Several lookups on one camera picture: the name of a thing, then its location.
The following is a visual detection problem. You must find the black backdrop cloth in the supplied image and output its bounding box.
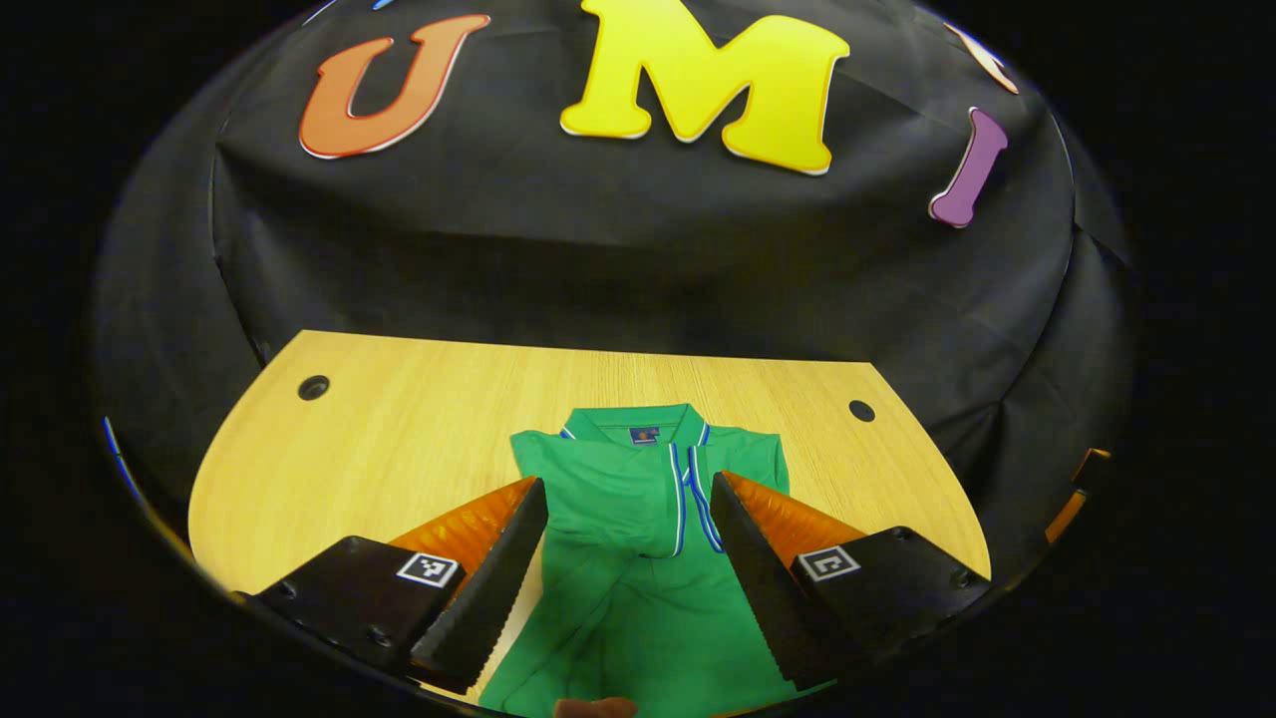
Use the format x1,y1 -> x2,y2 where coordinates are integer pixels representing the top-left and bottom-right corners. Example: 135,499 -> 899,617
90,0 -> 1137,589

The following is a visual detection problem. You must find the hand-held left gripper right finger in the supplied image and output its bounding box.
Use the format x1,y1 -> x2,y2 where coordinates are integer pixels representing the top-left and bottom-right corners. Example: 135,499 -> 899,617
708,469 -> 993,691

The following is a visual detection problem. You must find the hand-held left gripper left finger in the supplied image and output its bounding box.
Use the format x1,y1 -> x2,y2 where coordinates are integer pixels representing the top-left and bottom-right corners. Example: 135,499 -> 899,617
231,475 -> 551,697

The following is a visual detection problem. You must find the green T-shirt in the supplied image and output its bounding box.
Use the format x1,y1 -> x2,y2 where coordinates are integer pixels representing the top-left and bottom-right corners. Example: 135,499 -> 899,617
478,402 -> 838,718

